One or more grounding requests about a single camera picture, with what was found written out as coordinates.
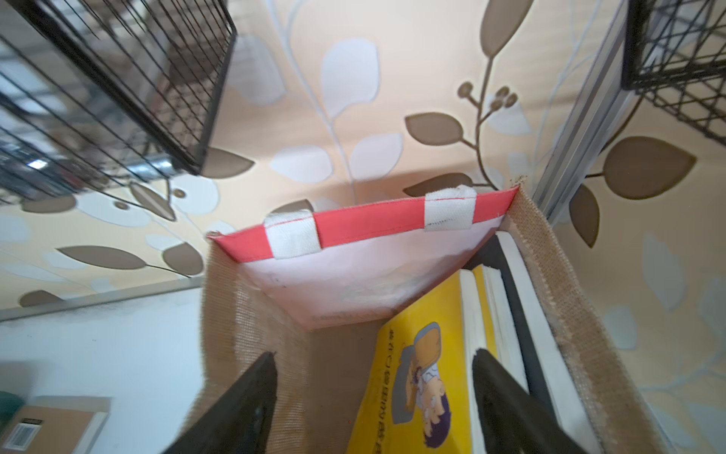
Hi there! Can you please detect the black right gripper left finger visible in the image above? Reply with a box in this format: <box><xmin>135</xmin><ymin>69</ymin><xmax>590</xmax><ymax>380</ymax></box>
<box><xmin>164</xmin><ymin>352</ymin><xmax>278</xmax><ymax>454</ymax></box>

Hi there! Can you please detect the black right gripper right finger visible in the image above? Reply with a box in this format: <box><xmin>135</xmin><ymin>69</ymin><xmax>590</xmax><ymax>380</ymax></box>
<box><xmin>472</xmin><ymin>349</ymin><xmax>583</xmax><ymax>453</ymax></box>

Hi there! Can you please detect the yellow cartoon man book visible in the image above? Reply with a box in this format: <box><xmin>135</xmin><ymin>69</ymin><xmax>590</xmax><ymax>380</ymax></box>
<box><xmin>347</xmin><ymin>270</ymin><xmax>487</xmax><ymax>453</ymax></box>

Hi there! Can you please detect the brown and black book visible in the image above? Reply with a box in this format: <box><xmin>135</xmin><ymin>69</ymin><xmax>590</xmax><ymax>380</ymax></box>
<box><xmin>1</xmin><ymin>406</ymin><xmax>108</xmax><ymax>454</ymax></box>

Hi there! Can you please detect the black and white large book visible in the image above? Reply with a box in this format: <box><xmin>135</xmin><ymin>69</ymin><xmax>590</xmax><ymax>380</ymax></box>
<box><xmin>466</xmin><ymin>231</ymin><xmax>602</xmax><ymax>453</ymax></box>

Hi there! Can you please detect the red and burlap canvas bag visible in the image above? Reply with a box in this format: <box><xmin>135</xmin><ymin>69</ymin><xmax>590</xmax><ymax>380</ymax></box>
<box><xmin>180</xmin><ymin>185</ymin><xmax>665</xmax><ymax>453</ymax></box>

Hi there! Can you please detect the green plastic tool case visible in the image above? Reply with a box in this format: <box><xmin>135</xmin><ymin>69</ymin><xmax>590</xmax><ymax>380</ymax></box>
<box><xmin>0</xmin><ymin>391</ymin><xmax>25</xmax><ymax>432</ymax></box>

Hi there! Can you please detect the black wire basket back wall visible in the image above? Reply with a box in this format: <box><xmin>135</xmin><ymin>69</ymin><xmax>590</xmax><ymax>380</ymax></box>
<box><xmin>1</xmin><ymin>1</ymin><xmax>237</xmax><ymax>205</ymax></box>

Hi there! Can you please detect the black wire basket wall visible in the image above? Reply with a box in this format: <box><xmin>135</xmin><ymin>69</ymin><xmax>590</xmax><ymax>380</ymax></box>
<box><xmin>621</xmin><ymin>0</ymin><xmax>725</xmax><ymax>145</ymax></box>
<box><xmin>1</xmin><ymin>1</ymin><xmax>237</xmax><ymax>205</ymax></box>

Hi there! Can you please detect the black wire basket right wall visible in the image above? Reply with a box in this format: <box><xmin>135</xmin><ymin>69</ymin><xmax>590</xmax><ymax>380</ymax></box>
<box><xmin>621</xmin><ymin>0</ymin><xmax>725</xmax><ymax>145</ymax></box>

